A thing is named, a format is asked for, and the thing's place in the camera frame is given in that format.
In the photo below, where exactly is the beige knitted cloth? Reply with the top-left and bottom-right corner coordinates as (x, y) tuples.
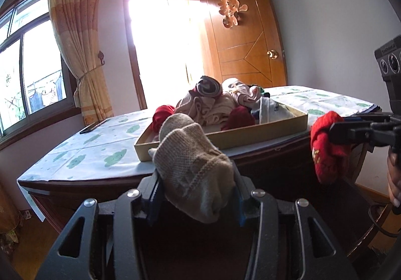
(148, 113), (236, 223)

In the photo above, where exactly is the gold door decoration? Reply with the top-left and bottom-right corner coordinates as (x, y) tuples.
(218, 0), (249, 29)

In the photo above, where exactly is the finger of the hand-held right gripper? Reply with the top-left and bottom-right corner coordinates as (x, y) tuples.
(329, 121), (375, 145)
(347, 113), (392, 124)

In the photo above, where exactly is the black smartphone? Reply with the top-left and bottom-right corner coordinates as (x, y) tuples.
(79, 121), (107, 134)

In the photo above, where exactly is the sliding glass window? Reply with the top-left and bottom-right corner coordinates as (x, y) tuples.
(0, 0), (77, 138)

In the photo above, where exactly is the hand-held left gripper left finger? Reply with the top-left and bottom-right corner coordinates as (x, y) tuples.
(47, 170), (163, 280)

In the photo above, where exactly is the hanging laundry row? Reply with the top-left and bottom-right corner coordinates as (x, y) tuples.
(27, 71), (65, 113)

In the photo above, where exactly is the dark red underwear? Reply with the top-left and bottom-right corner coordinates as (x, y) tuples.
(221, 106), (256, 130)

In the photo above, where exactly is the white tablecloth with green print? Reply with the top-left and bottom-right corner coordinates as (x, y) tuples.
(17, 85), (381, 182)

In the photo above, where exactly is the red embroidered cloth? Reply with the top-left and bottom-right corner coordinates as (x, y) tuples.
(310, 111), (353, 185)

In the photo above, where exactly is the tied beige striped curtain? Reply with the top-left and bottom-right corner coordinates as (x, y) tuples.
(47, 0), (115, 125)

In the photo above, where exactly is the pink white patterned underwear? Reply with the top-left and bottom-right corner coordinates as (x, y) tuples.
(222, 78), (264, 108)

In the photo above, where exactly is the person's right hand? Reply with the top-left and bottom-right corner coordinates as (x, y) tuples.
(386, 145), (401, 208)

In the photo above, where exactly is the white grey underwear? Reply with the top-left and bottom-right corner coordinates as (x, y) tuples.
(251, 96), (296, 124)

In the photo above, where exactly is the dark wooden desk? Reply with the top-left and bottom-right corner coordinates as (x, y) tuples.
(17, 85), (381, 265)

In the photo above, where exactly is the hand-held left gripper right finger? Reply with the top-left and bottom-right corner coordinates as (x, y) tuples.
(232, 167), (358, 280)

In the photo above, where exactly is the shallow cardboard tray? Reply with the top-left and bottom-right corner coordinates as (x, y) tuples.
(134, 101), (309, 163)

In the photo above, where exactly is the black cable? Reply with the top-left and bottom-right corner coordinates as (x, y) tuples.
(368, 205), (395, 238)

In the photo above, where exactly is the cream dotted underwear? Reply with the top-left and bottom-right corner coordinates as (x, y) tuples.
(202, 96), (235, 125)

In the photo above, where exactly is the brown wooden door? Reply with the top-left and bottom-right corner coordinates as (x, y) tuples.
(197, 0), (288, 89)

